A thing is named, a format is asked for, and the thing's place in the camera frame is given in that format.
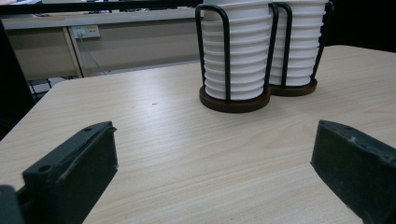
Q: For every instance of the white ribbed cup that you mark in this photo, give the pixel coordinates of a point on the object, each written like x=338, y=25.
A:
x=303, y=46
x=246, y=62

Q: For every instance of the beige background desk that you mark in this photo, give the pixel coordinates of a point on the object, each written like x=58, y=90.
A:
x=93, y=19

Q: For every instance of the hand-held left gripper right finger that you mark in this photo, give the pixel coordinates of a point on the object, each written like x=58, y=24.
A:
x=358, y=165

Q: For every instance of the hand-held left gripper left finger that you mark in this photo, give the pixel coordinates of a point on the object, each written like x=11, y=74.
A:
x=71, y=174

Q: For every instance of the white wall power outlet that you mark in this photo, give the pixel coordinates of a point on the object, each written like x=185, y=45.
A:
x=88, y=31

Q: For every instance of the black panel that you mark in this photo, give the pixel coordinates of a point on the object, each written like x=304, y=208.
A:
x=12, y=87

